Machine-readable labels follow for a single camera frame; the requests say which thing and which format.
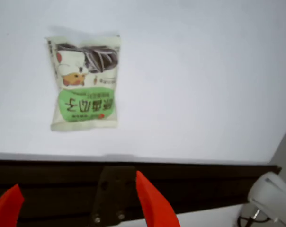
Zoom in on black aluminium table rail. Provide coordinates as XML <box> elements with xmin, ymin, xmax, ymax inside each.
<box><xmin>0</xmin><ymin>159</ymin><xmax>282</xmax><ymax>223</ymax></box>

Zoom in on white cylindrical device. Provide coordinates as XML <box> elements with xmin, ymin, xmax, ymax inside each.
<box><xmin>247</xmin><ymin>171</ymin><xmax>286</xmax><ymax>227</ymax></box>

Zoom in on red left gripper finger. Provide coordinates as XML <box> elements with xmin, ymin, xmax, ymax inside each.
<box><xmin>0</xmin><ymin>183</ymin><xmax>25</xmax><ymax>227</ymax></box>

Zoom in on black bolted bracket plate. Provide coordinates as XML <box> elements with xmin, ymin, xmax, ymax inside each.
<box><xmin>89</xmin><ymin>165</ymin><xmax>140</xmax><ymax>227</ymax></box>

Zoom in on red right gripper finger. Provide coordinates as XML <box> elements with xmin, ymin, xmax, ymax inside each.
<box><xmin>135</xmin><ymin>170</ymin><xmax>181</xmax><ymax>227</ymax></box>

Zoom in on cream green sunflower seed packet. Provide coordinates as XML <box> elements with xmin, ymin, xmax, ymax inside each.
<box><xmin>45</xmin><ymin>34</ymin><xmax>122</xmax><ymax>132</ymax></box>

